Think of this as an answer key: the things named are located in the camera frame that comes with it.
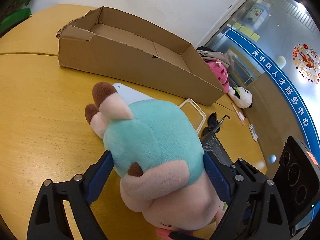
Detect green bench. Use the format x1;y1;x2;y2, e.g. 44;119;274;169
0;8;31;35

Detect black sunglasses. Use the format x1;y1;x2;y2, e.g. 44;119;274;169
201;112;231;137

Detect small white label card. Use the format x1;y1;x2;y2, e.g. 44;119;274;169
248;124;258;142

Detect black rectangular box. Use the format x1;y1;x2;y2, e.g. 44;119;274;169
200;132;233;166

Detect teal pink plush toy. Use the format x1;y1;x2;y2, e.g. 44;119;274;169
85;82;225;238

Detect white plastic device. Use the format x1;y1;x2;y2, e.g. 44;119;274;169
113;83;153;105

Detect clear beige phone case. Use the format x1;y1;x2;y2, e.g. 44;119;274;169
179;98;207;135

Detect pink pen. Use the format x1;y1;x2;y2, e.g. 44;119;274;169
231;103;245;125

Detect beige cloth bag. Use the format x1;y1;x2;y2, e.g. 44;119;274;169
196;48;234;73

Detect torn cardboard box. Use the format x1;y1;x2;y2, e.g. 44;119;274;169
57;7;225;106

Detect white panda plush toy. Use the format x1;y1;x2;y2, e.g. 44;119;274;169
228;86;253;109

